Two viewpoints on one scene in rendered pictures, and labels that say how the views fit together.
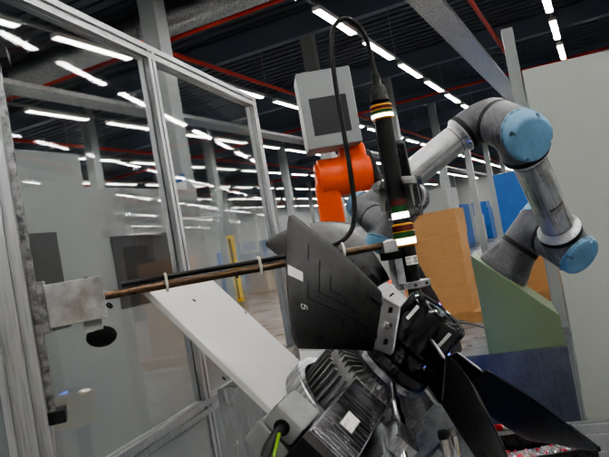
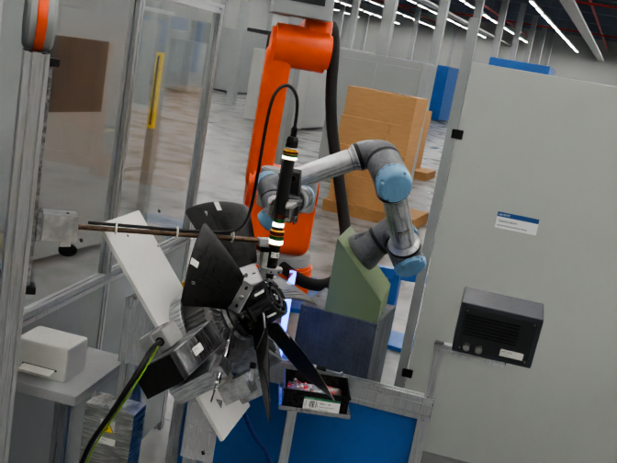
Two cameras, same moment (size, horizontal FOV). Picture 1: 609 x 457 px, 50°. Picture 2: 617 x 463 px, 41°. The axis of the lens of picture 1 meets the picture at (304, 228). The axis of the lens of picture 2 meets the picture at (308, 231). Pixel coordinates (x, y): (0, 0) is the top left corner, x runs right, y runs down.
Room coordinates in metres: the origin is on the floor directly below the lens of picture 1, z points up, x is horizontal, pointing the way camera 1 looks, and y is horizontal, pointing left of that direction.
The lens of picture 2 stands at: (-1.11, -0.04, 1.91)
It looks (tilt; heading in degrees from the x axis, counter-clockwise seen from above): 12 degrees down; 354
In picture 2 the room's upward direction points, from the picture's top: 10 degrees clockwise
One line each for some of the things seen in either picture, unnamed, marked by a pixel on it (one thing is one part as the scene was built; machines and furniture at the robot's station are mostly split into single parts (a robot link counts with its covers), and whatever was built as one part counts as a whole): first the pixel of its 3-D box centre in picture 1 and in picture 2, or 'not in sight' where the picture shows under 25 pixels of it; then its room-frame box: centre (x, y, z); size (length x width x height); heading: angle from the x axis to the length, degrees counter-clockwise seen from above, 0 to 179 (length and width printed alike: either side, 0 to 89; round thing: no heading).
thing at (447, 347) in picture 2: not in sight; (469, 354); (1.45, -0.90, 1.04); 0.24 x 0.03 x 0.03; 74
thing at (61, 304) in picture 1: (72, 301); (56, 225); (1.08, 0.40, 1.36); 0.10 x 0.07 x 0.08; 109
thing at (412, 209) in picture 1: (403, 198); (288, 206); (1.39, -0.22, 1.45); 0.12 x 0.08 x 0.09; 164
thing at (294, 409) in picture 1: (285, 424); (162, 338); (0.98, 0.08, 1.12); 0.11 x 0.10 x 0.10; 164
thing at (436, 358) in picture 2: not in sight; (433, 369); (1.48, -0.80, 0.96); 0.03 x 0.03 x 0.20; 74
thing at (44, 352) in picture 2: not in sight; (49, 355); (1.26, 0.42, 0.91); 0.17 x 0.16 x 0.11; 74
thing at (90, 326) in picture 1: (101, 332); (68, 247); (1.09, 0.37, 1.30); 0.05 x 0.04 x 0.05; 109
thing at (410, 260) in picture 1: (395, 185); (281, 204); (1.28, -0.19, 1.47); 0.04 x 0.04 x 0.46
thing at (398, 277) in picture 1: (404, 263); (270, 254); (1.28, -0.18, 1.32); 0.09 x 0.07 x 0.10; 109
